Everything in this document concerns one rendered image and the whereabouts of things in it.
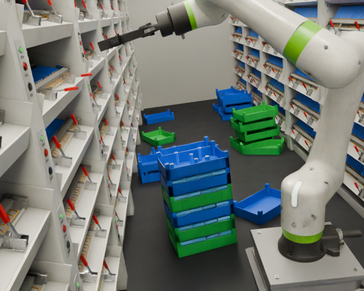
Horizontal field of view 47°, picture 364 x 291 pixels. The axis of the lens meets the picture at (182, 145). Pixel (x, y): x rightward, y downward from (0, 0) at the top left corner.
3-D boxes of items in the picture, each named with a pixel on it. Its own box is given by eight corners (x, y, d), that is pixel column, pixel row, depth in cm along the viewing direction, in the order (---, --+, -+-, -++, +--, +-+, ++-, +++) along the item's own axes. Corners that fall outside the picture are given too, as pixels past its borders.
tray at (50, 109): (82, 89, 153) (85, 63, 151) (40, 134, 96) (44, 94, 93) (26, 78, 151) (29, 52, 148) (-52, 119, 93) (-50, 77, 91)
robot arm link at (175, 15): (181, -1, 134) (182, -2, 125) (192, 34, 138) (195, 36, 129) (163, 5, 134) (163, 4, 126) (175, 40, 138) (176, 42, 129)
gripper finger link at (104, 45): (121, 44, 131) (121, 44, 131) (100, 51, 132) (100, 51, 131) (118, 34, 131) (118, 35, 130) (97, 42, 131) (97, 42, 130)
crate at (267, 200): (267, 194, 250) (266, 182, 248) (296, 204, 235) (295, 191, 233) (233, 214, 233) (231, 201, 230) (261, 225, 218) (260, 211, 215)
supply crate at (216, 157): (215, 155, 211) (214, 140, 209) (230, 167, 193) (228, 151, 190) (158, 167, 205) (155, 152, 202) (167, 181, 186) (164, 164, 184)
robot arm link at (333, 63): (349, 90, 113) (378, 53, 105) (333, 104, 103) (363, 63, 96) (294, 53, 118) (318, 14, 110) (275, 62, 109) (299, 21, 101)
